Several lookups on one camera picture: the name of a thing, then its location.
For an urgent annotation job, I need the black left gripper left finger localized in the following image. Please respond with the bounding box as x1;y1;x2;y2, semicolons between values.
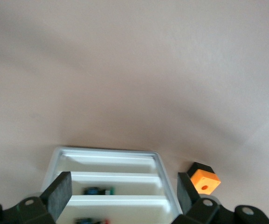
0;171;73;224

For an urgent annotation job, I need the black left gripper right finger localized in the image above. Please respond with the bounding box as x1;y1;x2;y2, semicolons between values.
173;172;269;224

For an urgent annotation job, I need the green push button black body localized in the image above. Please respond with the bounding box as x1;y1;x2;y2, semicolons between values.
83;185;116;196

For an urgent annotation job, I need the orange button box black base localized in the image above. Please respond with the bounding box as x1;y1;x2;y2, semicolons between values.
186;161;221;196

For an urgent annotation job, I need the white drawer cabinet shell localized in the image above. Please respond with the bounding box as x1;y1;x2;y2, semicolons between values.
41;146;184;224

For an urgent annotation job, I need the brown table cover sheet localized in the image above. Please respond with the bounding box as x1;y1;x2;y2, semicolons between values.
0;0;269;224

